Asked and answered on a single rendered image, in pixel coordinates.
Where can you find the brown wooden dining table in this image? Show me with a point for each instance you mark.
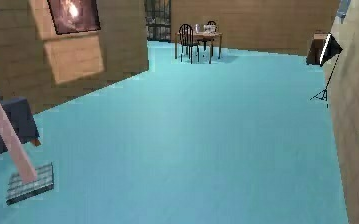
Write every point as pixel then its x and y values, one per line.
pixel 200 37

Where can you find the black tripod studio lamp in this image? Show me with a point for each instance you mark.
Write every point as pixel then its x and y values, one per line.
pixel 330 50

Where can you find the black spindle-back chair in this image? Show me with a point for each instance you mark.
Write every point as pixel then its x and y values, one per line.
pixel 187 40
pixel 210 25

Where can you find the dark blue sofa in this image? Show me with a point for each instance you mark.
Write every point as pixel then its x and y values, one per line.
pixel 17 123

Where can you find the white dishes on table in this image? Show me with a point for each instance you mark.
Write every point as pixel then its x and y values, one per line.
pixel 209 29

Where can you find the dark brown side table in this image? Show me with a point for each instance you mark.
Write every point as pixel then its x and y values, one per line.
pixel 315 48

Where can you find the clear glass item on table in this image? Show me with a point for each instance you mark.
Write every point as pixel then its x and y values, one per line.
pixel 197 28

